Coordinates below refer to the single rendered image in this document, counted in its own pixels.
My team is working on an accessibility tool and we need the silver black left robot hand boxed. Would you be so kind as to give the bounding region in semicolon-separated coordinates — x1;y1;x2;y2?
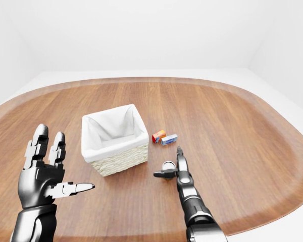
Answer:
17;123;95;209

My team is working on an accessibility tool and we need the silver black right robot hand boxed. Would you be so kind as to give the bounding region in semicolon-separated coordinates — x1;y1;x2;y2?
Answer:
153;145;194;193

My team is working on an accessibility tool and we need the white lined wicker basket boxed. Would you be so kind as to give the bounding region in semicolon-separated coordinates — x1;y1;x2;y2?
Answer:
81;103;149;177

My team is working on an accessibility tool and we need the small blue white food box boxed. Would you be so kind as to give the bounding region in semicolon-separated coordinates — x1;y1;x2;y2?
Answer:
161;133;179;147

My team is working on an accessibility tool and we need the small orange red food box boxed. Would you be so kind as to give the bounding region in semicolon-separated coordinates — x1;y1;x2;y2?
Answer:
151;129;167;144

